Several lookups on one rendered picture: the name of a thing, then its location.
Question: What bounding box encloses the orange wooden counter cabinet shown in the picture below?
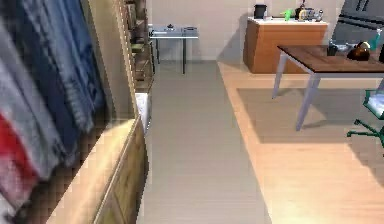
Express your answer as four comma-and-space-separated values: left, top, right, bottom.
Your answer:
242, 17, 330, 75

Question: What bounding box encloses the red hanging garment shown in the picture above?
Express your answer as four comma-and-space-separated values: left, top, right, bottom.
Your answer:
0, 113, 39, 204

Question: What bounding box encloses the yellow round appliance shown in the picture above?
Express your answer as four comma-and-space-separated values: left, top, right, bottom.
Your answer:
295, 7, 316, 22

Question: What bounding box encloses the green office chair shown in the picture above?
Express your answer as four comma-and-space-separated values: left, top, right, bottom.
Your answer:
346, 88, 384, 148

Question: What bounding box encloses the grey fridge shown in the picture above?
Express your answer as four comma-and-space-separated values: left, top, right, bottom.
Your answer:
330, 0, 384, 48

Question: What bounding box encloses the pale wood wardrobe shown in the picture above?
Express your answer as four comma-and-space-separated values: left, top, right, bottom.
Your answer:
46, 0, 150, 224

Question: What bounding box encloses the green spray bottle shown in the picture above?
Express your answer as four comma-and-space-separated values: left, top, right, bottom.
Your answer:
280, 8, 296, 22

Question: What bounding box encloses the brown wooden dining table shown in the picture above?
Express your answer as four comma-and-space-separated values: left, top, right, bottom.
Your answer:
271, 44, 384, 132

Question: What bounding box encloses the dark brown round kettle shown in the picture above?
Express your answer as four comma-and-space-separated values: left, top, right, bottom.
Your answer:
346, 41, 372, 62

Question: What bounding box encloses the wooden bookshelf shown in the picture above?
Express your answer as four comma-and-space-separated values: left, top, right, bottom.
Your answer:
122, 0, 156, 94

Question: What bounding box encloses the black pot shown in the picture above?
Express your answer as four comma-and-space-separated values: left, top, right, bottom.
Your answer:
253, 3, 268, 20

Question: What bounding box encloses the teal bottle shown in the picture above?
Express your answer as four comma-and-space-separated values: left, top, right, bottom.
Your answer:
369, 28, 384, 52

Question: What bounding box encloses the grey hanging garment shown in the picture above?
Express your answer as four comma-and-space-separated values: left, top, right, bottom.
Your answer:
0, 19, 73, 183

